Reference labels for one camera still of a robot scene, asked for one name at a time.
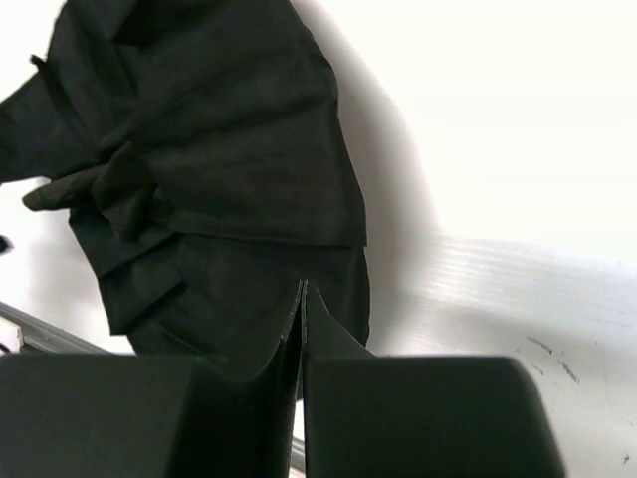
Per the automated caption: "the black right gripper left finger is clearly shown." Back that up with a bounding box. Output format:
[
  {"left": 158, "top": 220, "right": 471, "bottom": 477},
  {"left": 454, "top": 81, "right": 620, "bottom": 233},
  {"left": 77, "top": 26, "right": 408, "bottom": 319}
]
[{"left": 1, "top": 286, "right": 305, "bottom": 477}]

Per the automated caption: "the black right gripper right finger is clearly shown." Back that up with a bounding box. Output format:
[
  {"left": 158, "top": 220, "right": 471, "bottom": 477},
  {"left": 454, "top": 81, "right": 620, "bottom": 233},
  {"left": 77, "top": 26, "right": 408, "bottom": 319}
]
[{"left": 301, "top": 284, "right": 565, "bottom": 478}]

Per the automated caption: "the black pleated skirt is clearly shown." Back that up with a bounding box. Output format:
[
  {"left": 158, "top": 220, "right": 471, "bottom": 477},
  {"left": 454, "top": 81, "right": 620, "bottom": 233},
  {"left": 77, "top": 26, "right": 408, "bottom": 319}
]
[{"left": 1, "top": 1, "right": 370, "bottom": 355}]

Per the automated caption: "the aluminium table edge rail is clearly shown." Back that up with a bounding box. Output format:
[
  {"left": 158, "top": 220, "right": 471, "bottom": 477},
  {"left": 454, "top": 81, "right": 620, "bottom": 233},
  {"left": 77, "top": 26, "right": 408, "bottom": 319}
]
[{"left": 1, "top": 303, "right": 109, "bottom": 355}]

